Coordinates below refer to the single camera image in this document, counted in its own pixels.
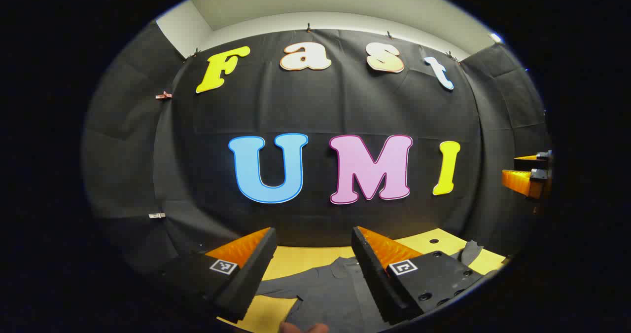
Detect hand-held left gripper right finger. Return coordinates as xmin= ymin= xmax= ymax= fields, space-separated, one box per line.
xmin=351 ymin=226 xmax=487 ymax=325

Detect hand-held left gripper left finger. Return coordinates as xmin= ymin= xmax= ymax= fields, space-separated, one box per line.
xmin=148 ymin=227 xmax=278 ymax=324

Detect grey polo shirt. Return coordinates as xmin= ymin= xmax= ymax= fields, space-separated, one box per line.
xmin=256 ymin=240 xmax=486 ymax=333

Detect black backdrop cloth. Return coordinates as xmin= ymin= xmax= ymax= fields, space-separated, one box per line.
xmin=81 ymin=21 xmax=553 ymax=274

